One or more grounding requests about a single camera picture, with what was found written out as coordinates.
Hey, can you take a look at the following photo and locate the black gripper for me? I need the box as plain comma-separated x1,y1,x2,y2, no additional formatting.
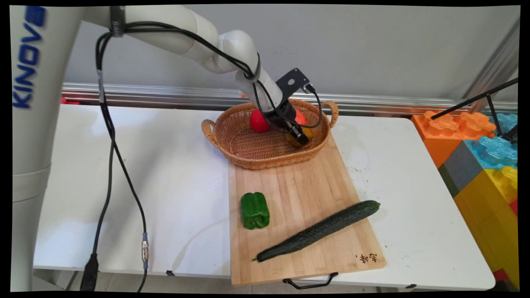
263,99,311,146

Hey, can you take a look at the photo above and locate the yellow round fruit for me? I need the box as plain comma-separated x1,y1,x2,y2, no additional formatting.
285,126,315,148

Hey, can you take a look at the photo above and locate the red tomato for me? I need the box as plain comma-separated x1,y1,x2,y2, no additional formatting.
250,110,270,133

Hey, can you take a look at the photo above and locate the woven wicker basket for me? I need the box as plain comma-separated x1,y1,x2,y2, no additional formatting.
201,98,339,170

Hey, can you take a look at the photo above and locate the wooden cutting board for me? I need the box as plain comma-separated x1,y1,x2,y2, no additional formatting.
228,133,387,286

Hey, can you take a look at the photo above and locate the green bell pepper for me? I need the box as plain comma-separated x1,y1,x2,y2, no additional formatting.
241,192,270,230

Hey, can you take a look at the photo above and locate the dark green cucumber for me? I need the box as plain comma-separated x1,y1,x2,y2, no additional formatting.
253,200,381,263

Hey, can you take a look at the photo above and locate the orange giant building block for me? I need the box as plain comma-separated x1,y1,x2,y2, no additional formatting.
411,110,496,168

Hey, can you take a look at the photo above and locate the grey giant building block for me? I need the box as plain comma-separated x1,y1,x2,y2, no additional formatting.
438,142,486,198

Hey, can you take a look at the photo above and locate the black tripod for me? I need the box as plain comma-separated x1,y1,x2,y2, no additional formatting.
431,77,519,144

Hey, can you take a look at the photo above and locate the blue giant building block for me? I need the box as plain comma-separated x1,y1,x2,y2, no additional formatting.
489,113,518,138
463,136,518,170

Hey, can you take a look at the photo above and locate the yellow giant building block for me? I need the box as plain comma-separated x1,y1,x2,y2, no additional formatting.
453,166,520,288

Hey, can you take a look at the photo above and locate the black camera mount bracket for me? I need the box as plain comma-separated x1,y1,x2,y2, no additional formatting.
275,68,312,99

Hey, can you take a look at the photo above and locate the aluminium rail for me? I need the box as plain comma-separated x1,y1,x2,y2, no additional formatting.
61,82,518,116

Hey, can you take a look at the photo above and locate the black metal board handle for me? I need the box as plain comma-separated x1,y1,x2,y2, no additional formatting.
283,272,339,289

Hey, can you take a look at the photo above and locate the black cable with silver connector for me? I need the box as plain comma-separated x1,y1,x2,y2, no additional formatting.
96,21,323,293

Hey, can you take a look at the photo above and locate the aluminium frame post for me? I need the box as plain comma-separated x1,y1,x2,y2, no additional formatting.
463,19,520,102

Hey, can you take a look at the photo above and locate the black cable with USB plug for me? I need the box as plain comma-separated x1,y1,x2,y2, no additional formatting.
79,31,116,292

